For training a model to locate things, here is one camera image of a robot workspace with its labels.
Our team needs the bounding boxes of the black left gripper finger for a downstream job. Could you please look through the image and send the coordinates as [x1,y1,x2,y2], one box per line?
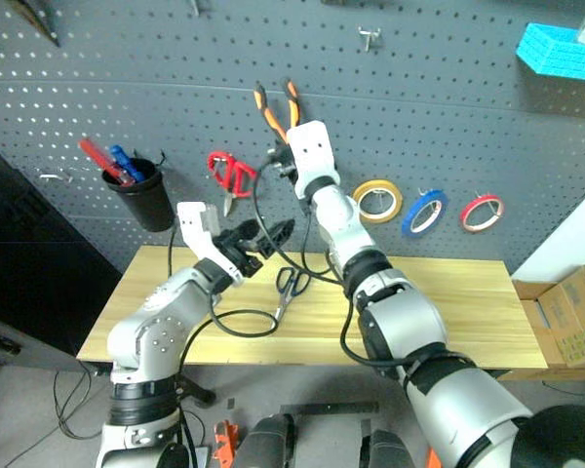
[225,219,261,242]
[259,218,296,258]

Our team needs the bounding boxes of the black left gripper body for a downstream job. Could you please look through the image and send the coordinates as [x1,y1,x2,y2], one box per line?
[213,227,265,280]

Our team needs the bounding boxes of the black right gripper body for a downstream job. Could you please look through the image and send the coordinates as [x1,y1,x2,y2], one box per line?
[265,144,299,181]

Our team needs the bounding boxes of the orange and black pliers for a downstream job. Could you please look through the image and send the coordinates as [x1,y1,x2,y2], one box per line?
[253,79,304,146]

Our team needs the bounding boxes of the yellow tape roll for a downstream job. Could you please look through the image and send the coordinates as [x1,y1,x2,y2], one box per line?
[351,178,405,225]

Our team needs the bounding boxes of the grey metal pegboard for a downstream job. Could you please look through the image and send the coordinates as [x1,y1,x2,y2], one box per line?
[0,0,585,275]

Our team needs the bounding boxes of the silver pegboard hook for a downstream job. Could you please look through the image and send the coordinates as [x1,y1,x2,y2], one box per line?
[37,169,75,185]
[357,25,385,51]

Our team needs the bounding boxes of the blue tape roll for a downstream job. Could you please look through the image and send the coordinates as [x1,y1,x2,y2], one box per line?
[400,188,449,239]

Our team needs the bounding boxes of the red tape roll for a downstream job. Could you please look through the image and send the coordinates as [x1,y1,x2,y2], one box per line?
[459,194,506,235]

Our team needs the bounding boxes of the black tool on pegboard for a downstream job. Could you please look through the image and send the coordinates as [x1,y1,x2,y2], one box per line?
[9,0,62,49]

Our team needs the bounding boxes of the red pruning shears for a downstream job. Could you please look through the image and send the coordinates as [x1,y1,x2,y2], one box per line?
[207,150,258,218]

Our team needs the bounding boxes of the black round cup holder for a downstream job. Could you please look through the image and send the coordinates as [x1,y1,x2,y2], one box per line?
[100,157,176,233]

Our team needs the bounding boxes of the black table leg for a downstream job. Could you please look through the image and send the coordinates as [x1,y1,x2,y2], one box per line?
[174,373,217,407]

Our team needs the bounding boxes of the black flat bar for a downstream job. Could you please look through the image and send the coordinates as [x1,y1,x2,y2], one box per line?
[279,401,380,416]

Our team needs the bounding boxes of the orange tool on floor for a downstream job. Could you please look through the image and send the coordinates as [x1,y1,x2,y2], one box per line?
[213,420,241,465]

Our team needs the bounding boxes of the dark rounded shape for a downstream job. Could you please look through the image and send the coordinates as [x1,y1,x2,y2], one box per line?
[243,412,297,468]
[363,427,416,468]

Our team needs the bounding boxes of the black cabinet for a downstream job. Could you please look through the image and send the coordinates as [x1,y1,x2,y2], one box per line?
[0,134,124,372]

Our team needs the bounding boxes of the light wooden table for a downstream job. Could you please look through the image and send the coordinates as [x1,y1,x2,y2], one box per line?
[76,245,550,370]

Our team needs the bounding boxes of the cyan plastic basket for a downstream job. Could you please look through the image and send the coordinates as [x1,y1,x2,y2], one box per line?
[515,21,585,84]

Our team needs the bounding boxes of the brown cardboard box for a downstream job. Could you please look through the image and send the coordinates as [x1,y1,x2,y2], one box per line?
[510,263,585,382]

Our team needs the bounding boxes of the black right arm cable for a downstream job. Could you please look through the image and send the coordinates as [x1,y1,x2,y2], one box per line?
[251,160,472,372]

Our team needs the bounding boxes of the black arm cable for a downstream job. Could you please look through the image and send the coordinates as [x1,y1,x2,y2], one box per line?
[251,160,472,372]
[167,228,281,468]

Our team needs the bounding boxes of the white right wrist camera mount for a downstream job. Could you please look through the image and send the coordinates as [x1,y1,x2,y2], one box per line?
[286,121,341,200]

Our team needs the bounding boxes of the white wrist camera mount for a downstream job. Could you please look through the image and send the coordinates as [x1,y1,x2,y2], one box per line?
[175,201,246,287]
[286,121,341,200]

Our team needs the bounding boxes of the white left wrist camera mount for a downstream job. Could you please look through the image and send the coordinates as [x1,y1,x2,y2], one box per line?
[175,201,246,287]

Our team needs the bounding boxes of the black handled scissors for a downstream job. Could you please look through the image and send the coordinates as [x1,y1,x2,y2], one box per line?
[272,265,313,324]

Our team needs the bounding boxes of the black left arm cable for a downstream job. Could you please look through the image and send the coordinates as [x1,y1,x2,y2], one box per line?
[167,228,281,468]

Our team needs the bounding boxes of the thin black floor cable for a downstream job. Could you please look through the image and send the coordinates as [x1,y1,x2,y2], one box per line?
[3,359,109,468]

